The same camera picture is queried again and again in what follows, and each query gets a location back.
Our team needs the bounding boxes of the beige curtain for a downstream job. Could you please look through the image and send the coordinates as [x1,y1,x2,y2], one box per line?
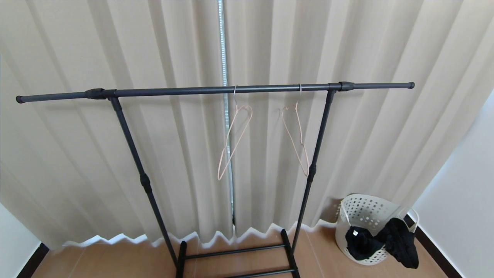
[0,0,494,249]

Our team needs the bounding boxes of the black garment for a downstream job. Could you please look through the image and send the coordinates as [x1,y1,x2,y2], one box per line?
[345,226,386,261]

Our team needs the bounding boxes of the white laundry basket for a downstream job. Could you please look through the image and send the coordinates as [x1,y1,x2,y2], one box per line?
[335,194,420,266]

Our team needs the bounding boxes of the black shorts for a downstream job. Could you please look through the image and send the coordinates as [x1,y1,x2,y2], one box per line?
[380,218,420,269]

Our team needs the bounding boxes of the pink clothes hanger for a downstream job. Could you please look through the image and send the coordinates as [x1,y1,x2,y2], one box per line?
[217,86,253,181]
[281,84,310,177]

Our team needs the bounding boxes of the black clothes rack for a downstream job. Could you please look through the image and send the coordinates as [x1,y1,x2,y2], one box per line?
[15,81,415,278]

